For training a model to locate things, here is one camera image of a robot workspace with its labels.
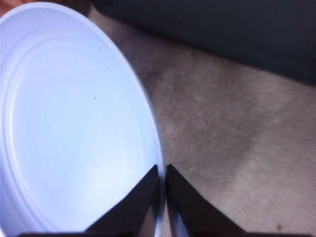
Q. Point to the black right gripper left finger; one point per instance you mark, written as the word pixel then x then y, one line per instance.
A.
pixel 133 209

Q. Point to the black rectangular tray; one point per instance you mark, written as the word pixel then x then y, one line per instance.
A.
pixel 222 24

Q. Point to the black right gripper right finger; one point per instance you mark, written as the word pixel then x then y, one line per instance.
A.
pixel 195 209

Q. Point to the blue round plate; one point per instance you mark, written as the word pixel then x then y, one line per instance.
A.
pixel 74 111

